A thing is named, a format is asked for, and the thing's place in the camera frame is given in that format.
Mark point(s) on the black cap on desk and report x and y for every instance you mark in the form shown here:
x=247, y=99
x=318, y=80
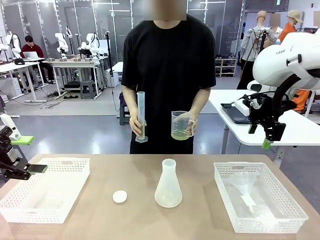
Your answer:
x=19, y=61

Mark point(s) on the white robot workbench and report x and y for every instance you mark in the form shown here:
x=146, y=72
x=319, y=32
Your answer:
x=72, y=62

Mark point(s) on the black camera tripod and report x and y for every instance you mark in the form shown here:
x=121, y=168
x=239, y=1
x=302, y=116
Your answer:
x=262, y=42

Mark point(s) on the mannequin in blue floral dress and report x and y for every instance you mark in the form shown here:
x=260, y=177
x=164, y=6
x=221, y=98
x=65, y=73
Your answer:
x=275, y=30

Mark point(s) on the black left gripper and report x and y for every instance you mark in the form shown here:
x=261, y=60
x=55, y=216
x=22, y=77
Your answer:
x=6, y=150

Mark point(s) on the translucent plastic Erlenmeyer flask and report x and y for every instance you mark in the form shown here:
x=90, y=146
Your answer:
x=168, y=192

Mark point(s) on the person's left forearm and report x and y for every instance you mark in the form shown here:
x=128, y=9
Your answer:
x=201, y=100

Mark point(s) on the clear plastic graduated cylinder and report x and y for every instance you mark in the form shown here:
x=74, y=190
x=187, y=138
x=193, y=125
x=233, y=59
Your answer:
x=141, y=107

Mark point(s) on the mannequin in grey shirt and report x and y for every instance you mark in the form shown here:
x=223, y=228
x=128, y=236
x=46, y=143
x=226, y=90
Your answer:
x=248, y=40

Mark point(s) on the seated person in red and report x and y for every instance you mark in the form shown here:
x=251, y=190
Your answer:
x=32, y=48

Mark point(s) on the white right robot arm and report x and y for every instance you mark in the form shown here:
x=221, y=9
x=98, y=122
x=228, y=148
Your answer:
x=275, y=65

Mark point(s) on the person in black t-shirt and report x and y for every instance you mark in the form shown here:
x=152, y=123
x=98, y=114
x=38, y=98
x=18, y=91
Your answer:
x=170, y=62

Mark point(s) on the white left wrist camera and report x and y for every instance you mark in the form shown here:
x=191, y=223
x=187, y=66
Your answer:
x=8, y=122

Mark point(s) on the white perforated plastic basket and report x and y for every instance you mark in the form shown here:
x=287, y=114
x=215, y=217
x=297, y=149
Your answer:
x=75, y=172
x=282, y=192

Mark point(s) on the clear plastic measuring beaker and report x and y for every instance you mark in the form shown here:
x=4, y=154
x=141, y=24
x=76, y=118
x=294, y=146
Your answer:
x=178, y=130

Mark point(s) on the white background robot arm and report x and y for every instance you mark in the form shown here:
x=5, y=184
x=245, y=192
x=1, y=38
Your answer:
x=13, y=42
x=91, y=43
x=62, y=42

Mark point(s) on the small white table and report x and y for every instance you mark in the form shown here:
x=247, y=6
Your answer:
x=118, y=66

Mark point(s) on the black plastic tray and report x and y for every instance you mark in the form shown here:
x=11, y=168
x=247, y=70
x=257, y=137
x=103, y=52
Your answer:
x=235, y=116

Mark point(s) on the mannequin in orange with cap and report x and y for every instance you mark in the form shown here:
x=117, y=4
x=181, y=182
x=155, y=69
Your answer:
x=290, y=27

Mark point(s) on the grey plastic step stool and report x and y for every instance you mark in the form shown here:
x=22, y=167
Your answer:
x=88, y=88

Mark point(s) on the clear plastic funnel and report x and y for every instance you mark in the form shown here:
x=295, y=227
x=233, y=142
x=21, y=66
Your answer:
x=243, y=183

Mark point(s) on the person's right hand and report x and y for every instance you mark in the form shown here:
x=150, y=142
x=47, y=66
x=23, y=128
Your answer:
x=133, y=126

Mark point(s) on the mannequin in white jacket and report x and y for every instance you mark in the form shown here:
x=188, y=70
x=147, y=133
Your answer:
x=301, y=100

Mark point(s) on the dark cloth on stool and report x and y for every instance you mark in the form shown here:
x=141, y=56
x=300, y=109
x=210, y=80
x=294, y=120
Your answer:
x=121, y=100

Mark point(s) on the clear plastic bag with label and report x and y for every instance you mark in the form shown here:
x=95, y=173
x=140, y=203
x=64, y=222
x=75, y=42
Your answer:
x=265, y=217

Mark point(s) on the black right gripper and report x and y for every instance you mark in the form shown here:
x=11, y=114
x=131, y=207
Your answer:
x=271, y=120

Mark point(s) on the person's left hand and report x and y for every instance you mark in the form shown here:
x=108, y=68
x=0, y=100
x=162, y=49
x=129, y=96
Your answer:
x=195, y=123

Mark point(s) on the person's right forearm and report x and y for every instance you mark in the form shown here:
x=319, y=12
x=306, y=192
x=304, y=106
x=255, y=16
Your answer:
x=131, y=102

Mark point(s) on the wooden shoe rack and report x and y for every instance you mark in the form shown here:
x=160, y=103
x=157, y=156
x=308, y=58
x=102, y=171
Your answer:
x=226, y=67

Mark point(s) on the silver laptop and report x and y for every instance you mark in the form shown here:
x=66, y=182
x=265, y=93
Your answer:
x=33, y=55

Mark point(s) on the white office desk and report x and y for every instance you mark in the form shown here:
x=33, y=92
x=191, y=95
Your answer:
x=15, y=66

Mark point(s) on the white round flask cap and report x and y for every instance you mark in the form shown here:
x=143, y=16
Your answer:
x=120, y=196

